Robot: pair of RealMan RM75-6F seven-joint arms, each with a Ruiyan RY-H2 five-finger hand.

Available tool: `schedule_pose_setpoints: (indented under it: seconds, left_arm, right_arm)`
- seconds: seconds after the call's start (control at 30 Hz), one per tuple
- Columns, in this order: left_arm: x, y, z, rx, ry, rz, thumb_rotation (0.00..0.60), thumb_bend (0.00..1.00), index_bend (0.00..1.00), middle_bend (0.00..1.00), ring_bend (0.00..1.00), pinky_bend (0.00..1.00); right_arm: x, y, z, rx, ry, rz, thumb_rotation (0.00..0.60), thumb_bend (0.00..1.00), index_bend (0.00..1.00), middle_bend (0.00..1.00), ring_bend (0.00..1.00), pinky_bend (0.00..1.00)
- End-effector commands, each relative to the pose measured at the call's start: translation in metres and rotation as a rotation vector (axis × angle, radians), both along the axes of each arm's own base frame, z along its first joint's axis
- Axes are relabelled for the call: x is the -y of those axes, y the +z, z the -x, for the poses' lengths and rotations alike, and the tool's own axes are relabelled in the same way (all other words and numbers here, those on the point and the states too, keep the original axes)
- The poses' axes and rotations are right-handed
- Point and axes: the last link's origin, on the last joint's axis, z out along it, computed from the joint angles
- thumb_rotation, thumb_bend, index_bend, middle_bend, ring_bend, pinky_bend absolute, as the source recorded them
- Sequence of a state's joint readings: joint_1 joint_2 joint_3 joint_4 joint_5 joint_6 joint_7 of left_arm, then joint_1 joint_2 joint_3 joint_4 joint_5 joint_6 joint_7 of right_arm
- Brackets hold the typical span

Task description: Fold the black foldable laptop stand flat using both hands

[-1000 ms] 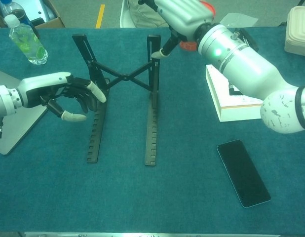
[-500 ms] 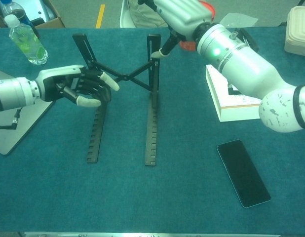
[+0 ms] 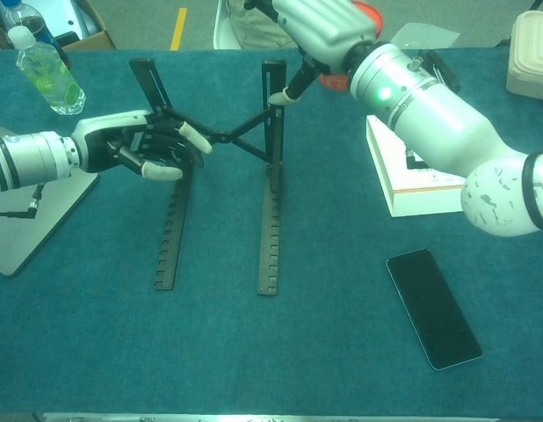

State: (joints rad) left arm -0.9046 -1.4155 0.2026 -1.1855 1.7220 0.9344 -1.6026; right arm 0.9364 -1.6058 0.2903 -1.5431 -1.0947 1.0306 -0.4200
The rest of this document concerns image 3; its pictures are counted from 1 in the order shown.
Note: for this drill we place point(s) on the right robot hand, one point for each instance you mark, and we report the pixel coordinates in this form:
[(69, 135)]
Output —
[(324, 26)]

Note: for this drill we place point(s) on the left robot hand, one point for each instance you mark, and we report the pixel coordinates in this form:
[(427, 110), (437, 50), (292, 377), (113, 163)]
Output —
[(109, 127)]

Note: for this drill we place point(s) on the black folding laptop stand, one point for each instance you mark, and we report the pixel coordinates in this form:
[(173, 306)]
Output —
[(269, 246)]

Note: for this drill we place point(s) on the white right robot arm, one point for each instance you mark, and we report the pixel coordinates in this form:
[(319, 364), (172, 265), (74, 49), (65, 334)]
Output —
[(443, 118)]

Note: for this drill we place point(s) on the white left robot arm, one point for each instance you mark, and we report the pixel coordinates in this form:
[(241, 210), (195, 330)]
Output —
[(30, 158)]

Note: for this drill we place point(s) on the silver closed laptop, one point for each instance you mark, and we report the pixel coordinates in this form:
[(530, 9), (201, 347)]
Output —
[(16, 246)]

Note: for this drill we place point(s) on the orange-red lidded paper cup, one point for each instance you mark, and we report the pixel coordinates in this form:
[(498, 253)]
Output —
[(333, 82)]

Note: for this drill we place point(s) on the clear bottle with green label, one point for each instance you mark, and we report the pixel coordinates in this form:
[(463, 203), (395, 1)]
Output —
[(47, 74)]

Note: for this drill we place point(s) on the brown cardboard carton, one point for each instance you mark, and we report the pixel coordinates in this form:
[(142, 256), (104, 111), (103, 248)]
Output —
[(93, 40)]

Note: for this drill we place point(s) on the clear plastic bag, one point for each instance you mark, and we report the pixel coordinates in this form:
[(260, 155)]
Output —
[(425, 35)]

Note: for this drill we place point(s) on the white plastic panel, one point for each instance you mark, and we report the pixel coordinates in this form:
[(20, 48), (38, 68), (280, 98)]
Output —
[(74, 11)]

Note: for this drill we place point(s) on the black stapler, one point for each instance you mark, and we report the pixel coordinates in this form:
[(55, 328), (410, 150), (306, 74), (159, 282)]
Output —
[(447, 74)]

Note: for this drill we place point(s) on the dark cola bottle blue label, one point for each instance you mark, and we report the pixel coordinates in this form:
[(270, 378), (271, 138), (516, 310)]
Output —
[(30, 17)]

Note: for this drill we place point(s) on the beige stacked food containers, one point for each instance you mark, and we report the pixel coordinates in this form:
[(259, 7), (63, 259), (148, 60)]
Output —
[(533, 61)]

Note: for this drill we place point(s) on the teal felt desk mat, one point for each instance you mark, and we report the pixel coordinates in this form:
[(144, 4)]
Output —
[(276, 343)]

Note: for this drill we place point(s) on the black smartphone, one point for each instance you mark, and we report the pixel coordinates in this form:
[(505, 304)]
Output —
[(434, 307)]

